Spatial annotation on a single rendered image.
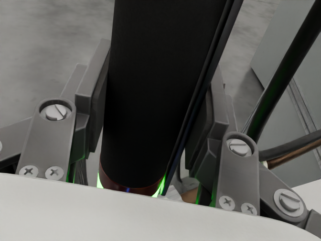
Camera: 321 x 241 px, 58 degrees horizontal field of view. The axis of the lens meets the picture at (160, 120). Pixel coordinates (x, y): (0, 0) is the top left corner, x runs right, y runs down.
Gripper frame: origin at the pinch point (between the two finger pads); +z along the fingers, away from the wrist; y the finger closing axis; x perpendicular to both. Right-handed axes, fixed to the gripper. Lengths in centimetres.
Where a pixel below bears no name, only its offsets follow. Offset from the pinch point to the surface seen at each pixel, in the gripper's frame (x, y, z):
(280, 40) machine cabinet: -107, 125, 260
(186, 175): -47, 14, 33
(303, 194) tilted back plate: -36, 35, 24
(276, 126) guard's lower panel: -83, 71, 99
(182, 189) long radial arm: -51, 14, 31
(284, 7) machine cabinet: -81, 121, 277
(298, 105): -64, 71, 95
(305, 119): -63, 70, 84
